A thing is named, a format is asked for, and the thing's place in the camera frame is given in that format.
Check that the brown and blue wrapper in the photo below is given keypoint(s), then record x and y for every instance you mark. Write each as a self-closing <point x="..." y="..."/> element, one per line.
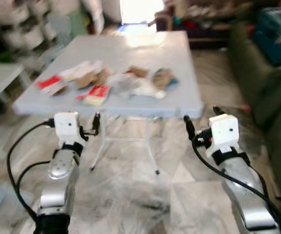
<point x="163" y="78"/>

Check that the red and white packet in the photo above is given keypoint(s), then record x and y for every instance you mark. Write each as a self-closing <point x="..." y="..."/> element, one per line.
<point x="51" y="84"/>

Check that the blue bag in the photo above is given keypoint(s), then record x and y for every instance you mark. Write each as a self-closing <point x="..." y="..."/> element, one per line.
<point x="276" y="36"/>

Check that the small brown paper piece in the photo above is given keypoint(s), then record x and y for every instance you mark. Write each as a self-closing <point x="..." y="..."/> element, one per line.
<point x="139" y="71"/>

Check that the clear white plastic bag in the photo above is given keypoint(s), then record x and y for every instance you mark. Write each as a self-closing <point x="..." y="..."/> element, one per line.
<point x="138" y="87"/>

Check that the white shelf rack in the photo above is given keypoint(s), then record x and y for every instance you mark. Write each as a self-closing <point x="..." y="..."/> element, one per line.
<point x="18" y="24"/>

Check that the red and yellow packet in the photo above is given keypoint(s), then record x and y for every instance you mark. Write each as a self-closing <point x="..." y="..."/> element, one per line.
<point x="96" y="93"/>

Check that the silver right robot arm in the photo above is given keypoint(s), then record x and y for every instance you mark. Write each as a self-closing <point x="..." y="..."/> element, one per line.
<point x="245" y="190"/>

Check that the dark green sofa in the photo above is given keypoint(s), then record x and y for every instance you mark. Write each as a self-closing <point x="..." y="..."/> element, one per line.
<point x="269" y="97"/>

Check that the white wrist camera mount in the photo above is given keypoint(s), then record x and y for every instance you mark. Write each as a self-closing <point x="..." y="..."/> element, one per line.
<point x="66" y="127"/>
<point x="224" y="134"/>

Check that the dark wooden cabinet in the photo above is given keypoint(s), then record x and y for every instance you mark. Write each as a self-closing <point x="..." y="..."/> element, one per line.
<point x="203" y="29"/>

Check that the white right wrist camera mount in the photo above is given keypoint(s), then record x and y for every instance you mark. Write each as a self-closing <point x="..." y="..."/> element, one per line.
<point x="224" y="134"/>

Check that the brown crumpled paper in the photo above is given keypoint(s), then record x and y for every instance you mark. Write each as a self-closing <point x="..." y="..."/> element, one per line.
<point x="92" y="78"/>

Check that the white crumpled paper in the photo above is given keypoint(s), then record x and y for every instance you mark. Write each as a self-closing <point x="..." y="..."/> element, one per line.
<point x="82" y="69"/>

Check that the grey folding table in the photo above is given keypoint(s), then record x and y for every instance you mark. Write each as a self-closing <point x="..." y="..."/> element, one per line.
<point x="130" y="51"/>

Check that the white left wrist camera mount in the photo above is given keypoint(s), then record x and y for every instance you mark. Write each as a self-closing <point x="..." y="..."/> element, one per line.
<point x="66" y="127"/>

